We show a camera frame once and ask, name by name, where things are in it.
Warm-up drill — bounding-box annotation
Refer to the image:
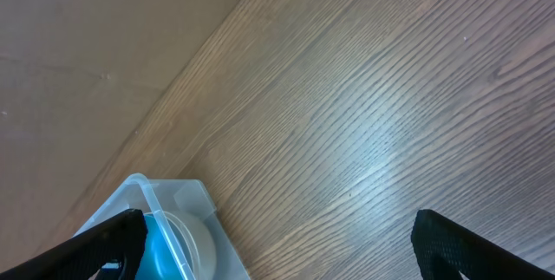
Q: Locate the cream bowl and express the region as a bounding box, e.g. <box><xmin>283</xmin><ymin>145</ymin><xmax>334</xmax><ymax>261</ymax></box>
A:
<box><xmin>164</xmin><ymin>212</ymin><xmax>217</xmax><ymax>280</ymax></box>

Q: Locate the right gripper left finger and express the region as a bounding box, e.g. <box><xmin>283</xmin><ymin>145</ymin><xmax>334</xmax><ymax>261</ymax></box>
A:
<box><xmin>1</xmin><ymin>209</ymin><xmax>148</xmax><ymax>280</ymax></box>

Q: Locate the clear plastic storage container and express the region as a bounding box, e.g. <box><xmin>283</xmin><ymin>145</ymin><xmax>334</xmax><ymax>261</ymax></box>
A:
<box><xmin>77</xmin><ymin>173</ymin><xmax>250</xmax><ymax>280</ymax></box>

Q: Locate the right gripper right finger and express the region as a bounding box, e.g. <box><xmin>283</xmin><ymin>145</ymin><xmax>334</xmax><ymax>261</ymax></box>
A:
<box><xmin>410</xmin><ymin>209</ymin><xmax>554</xmax><ymax>280</ymax></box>

